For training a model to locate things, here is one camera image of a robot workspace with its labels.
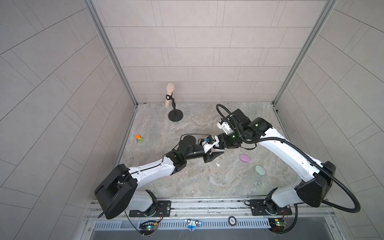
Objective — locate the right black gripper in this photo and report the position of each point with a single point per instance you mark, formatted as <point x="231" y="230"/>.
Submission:
<point x="224" y="142"/>

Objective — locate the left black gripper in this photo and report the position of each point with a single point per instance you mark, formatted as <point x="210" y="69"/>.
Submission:
<point x="210" y="158"/>

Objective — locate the purple earbud case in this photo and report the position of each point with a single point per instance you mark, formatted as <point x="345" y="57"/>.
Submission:
<point x="244" y="158"/>

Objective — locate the mint green earbud case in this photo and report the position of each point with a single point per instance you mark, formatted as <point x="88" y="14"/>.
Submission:
<point x="260" y="170"/>

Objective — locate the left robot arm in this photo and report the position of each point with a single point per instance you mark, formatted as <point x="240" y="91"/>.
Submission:
<point x="119" y="191"/>

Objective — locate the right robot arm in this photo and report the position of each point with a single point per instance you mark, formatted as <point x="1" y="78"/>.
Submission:
<point x="316" y="177"/>

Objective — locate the black microphone stand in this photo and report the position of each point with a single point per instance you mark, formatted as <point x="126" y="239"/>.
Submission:
<point x="175" y="115"/>

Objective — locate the small black round disc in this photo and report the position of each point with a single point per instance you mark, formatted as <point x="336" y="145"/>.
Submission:
<point x="232" y="221"/>

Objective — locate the beige microphone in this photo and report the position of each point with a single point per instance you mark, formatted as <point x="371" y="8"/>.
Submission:
<point x="170" y="88"/>

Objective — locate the blue white clip gadget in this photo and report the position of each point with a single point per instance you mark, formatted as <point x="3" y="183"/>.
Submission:
<point x="192" y="224"/>

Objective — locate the orange green small toy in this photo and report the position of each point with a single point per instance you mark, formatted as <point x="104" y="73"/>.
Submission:
<point x="139" y="138"/>

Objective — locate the right green circuit board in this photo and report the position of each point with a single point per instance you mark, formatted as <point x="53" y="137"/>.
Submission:
<point x="277" y="225"/>

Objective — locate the green circuit board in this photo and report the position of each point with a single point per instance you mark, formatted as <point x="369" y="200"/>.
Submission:
<point x="277" y="225"/>
<point x="148" y="227"/>

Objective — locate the left green circuit board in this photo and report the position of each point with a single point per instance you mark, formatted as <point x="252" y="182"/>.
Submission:
<point x="148" y="227"/>

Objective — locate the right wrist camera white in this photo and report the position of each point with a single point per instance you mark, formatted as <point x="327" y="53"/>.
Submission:
<point x="225" y="126"/>

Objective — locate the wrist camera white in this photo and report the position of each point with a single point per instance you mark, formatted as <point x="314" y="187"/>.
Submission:
<point x="225" y="126"/>
<point x="208" y="143"/>

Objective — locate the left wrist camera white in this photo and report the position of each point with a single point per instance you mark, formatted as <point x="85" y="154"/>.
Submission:
<point x="208" y="143"/>

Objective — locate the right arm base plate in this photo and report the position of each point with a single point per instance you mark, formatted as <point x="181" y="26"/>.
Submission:
<point x="261" y="207"/>

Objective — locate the aluminium front rail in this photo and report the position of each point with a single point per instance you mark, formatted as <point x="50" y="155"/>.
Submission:
<point x="207" y="208"/>

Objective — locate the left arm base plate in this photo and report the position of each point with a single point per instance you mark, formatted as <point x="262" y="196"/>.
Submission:
<point x="156" y="210"/>

